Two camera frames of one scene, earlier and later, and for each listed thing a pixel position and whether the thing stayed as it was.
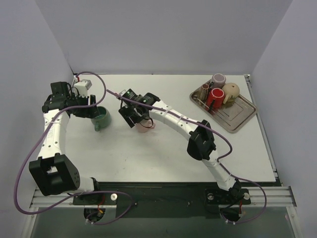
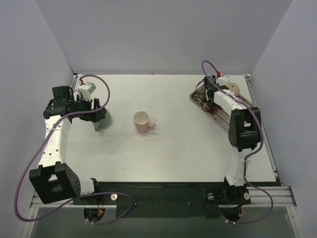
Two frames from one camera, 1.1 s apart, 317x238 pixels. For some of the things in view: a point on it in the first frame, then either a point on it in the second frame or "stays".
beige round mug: x=232 y=90 stays
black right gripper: x=129 y=115 -> x=206 y=91
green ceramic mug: x=103 y=120 stays
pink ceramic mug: x=143 y=126 stays
